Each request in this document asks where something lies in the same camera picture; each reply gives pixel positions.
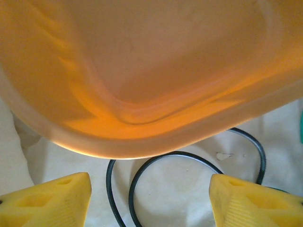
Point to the teal plastic container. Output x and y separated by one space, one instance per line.
301 127

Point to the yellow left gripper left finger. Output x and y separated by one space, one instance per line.
47 203

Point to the orange plastic container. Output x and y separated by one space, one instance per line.
151 59

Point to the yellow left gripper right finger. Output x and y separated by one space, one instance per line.
255 205

